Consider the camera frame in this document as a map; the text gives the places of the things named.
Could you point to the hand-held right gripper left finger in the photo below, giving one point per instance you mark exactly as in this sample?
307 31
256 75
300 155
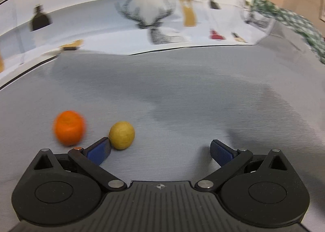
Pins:
97 152

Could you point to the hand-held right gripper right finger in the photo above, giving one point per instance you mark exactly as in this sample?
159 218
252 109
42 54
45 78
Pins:
223 155

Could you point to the small yellow-green fruit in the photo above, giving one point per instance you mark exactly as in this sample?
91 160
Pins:
121 135

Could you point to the small orange mandarin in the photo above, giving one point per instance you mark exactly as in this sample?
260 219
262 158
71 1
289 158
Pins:
69 131

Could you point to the green checkered cloth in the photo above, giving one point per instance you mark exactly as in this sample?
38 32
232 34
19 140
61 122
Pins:
289 18

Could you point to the wall picture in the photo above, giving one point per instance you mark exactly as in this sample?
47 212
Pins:
322 9

